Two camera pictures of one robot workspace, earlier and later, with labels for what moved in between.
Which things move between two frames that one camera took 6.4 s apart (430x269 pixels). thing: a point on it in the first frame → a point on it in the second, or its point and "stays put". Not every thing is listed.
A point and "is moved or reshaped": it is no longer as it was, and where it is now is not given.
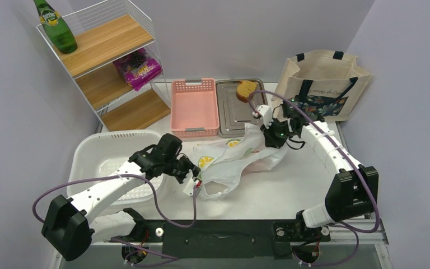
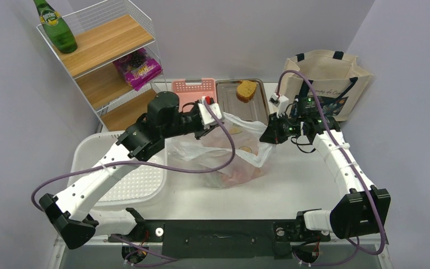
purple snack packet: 139,69 stays put
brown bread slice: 244,88 stays put
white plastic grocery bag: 220,163 is moved or reshaped
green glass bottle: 57,28 stays put
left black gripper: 193,168 → 204,130
